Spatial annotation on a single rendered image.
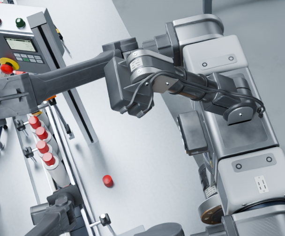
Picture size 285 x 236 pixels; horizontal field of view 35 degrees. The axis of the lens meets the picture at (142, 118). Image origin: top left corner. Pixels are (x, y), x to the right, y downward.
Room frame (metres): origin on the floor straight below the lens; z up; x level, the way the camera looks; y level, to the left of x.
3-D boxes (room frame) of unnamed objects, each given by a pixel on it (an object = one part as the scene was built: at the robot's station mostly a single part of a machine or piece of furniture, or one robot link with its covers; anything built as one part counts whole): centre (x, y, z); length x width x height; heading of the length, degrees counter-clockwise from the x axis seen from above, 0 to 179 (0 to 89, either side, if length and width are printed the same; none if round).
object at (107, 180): (0.68, 0.17, 0.85); 0.03 x 0.03 x 0.03
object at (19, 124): (0.96, 0.44, 0.89); 0.06 x 0.03 x 0.12; 100
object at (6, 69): (0.89, 0.35, 1.33); 0.04 x 0.03 x 0.04; 66
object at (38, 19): (0.87, 0.21, 1.17); 0.04 x 0.04 x 0.67; 10
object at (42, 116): (0.92, 0.36, 0.98); 0.05 x 0.05 x 0.20
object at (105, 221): (0.50, 0.21, 0.91); 0.07 x 0.03 x 0.17; 100
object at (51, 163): (0.70, 0.32, 0.98); 0.05 x 0.05 x 0.20
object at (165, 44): (0.72, -0.08, 1.45); 0.09 x 0.08 x 0.12; 0
